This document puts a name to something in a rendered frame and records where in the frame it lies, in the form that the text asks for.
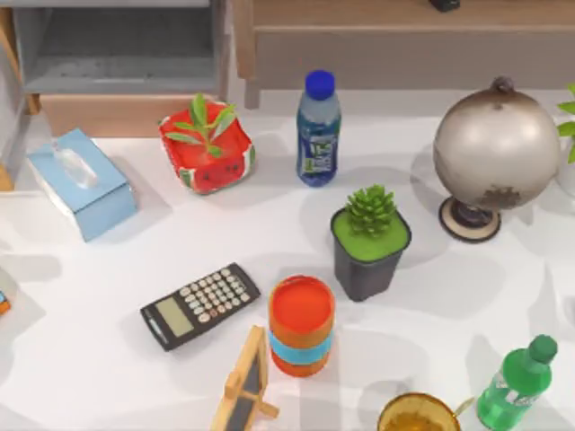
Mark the blue capped water bottle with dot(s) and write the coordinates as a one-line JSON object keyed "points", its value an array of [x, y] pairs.
{"points": [[317, 134]]}

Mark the black pot with succulent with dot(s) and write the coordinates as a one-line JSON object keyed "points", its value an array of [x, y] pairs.
{"points": [[368, 256]]}

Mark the red watermelon plant pot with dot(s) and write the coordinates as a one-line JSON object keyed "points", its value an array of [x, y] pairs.
{"points": [[211, 166]]}

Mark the orange can with blue band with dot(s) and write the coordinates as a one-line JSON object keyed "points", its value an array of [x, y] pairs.
{"points": [[302, 332]]}

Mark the black calculator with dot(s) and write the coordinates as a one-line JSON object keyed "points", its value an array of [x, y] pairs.
{"points": [[202, 305]]}

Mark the wooden framed blackboard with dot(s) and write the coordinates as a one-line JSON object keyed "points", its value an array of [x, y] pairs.
{"points": [[245, 386]]}

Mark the pale wooden drawer front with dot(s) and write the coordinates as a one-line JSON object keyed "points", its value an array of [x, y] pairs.
{"points": [[112, 114]]}

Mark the light blue tissue box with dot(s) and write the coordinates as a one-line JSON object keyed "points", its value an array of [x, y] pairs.
{"points": [[85, 197]]}

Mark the wooden shelf unit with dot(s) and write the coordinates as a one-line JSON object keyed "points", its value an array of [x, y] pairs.
{"points": [[404, 49]]}

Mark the silver globe on stand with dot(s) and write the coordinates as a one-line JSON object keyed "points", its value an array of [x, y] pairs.
{"points": [[494, 143]]}

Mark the amber glass cup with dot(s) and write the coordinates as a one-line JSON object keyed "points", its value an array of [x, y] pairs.
{"points": [[418, 413]]}

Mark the grey cabinet with dark inside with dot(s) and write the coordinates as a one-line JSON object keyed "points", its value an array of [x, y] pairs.
{"points": [[117, 45]]}

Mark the small black object on shelf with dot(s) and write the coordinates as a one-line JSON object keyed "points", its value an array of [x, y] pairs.
{"points": [[444, 4]]}

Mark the green bottle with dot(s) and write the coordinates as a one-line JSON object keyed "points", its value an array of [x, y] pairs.
{"points": [[512, 390]]}

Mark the white pot with green plant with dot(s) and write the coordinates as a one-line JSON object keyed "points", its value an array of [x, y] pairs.
{"points": [[568, 152]]}

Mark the orange and blue box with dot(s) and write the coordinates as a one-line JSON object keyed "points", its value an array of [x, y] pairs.
{"points": [[3, 301]]}

